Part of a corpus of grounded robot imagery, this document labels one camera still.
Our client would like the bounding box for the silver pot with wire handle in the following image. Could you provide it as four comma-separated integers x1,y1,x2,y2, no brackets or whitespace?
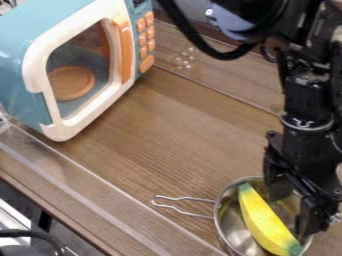
150,176,312,256

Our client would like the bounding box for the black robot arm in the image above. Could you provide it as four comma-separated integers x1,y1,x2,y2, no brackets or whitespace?
205,0,342,236

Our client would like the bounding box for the blue toy microwave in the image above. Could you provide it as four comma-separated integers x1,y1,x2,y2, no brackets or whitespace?
0,0,154,141

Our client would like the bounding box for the yellow toy banana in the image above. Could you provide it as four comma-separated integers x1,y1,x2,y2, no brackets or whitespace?
237,183,303,256

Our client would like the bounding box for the black cable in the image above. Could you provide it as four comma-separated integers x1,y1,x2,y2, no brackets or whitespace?
156,0,264,62

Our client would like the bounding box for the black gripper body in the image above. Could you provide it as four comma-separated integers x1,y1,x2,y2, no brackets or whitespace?
261,123,342,204

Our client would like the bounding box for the orange microwave turntable plate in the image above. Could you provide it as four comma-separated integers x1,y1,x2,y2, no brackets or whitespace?
47,66,94,101

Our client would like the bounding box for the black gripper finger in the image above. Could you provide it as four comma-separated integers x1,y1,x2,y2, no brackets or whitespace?
263,156,292,202
295,196,339,237

